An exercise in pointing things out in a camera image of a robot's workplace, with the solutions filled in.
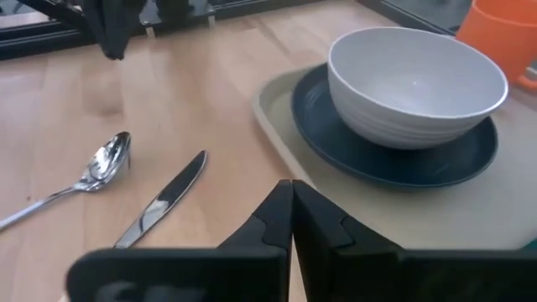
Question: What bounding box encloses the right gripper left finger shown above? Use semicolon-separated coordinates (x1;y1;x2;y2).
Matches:
65;179;294;302

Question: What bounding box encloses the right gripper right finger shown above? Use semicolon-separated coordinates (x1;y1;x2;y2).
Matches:
292;179;537;302

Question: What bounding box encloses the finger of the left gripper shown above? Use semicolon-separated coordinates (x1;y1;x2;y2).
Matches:
81;0;117;60
112;0;147;60

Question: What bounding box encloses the orange-handled metal knife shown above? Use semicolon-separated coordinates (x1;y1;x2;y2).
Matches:
113;149;209;249

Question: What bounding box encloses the dark blue plate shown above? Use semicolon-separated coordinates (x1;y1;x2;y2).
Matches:
290;62;499;189

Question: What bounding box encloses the white ribbed bowl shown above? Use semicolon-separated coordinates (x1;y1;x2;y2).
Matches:
326;26;510;151

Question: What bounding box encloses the orange plastic mug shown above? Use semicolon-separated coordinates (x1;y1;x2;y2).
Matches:
456;0;537;91

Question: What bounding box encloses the beige plastic tray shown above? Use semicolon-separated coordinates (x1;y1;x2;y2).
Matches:
251;62;537;253

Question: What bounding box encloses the black metal table frame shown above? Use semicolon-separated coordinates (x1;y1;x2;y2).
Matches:
0;0;462;60

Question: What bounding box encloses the orange-handled metal spoon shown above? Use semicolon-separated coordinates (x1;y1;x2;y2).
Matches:
0;131;133;232

